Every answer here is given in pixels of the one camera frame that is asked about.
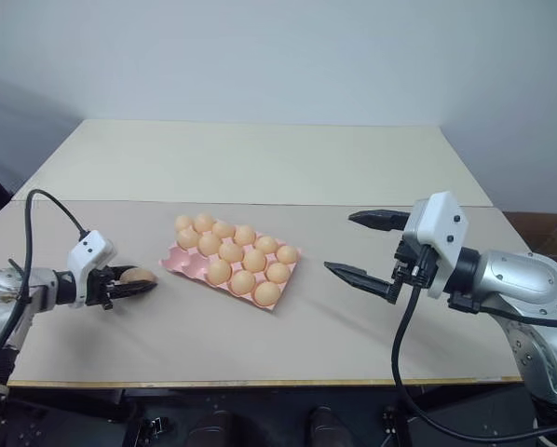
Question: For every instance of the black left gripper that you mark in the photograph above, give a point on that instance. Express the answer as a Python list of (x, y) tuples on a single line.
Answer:
[(99, 286)]

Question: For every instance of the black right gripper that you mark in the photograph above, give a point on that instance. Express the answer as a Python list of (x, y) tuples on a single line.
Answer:
[(411, 263)]

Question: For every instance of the brown egg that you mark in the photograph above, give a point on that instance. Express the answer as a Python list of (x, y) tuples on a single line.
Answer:
[(243, 282), (136, 275), (220, 271), (287, 254), (231, 252), (254, 261), (209, 243), (183, 222), (244, 234), (277, 272), (267, 293), (266, 244), (187, 238), (223, 229), (204, 222)]

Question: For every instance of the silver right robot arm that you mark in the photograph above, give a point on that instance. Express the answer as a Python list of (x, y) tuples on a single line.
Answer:
[(520, 279)]

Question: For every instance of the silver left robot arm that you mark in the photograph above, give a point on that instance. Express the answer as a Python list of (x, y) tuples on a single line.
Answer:
[(8, 284)]

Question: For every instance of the pink egg tray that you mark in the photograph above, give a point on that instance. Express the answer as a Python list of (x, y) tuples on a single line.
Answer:
[(180, 261)]

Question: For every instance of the dark rounded shape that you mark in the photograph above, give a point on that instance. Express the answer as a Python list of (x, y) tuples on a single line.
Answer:
[(329, 426), (213, 428)]

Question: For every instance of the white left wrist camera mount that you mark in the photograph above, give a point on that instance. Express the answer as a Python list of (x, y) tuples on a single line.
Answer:
[(90, 251)]

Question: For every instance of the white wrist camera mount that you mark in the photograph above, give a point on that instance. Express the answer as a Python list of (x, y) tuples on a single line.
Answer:
[(90, 251), (439, 223)]

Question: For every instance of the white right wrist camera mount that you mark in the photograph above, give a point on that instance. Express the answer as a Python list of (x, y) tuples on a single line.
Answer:
[(439, 223)]

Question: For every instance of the black under-table frame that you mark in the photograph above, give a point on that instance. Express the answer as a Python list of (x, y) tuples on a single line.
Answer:
[(97, 419)]

